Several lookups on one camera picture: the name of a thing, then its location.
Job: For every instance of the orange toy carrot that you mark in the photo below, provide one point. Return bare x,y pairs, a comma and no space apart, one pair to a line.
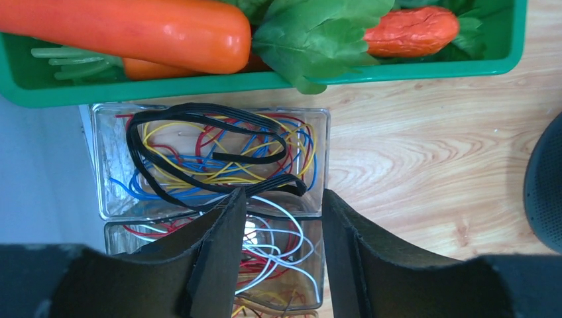
204,36

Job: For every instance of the green toy long beans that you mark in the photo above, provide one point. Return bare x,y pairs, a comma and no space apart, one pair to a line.
79,65

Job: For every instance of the clear box of wires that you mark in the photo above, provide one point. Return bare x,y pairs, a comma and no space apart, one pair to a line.
211,155

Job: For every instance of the green plastic tray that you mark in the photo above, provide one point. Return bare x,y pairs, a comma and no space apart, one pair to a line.
30,82

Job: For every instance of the dark grey cable spool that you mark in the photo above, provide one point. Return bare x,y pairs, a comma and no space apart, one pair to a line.
542,187

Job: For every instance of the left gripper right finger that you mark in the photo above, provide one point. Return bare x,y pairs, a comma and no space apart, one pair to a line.
374,273

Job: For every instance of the orange toy sausage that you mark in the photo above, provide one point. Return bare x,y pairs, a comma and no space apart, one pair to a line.
412,33

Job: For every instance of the green toy leaf vegetable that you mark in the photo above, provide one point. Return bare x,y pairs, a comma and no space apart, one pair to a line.
306,42

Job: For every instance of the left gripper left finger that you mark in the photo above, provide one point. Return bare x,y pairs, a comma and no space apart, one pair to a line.
189,273

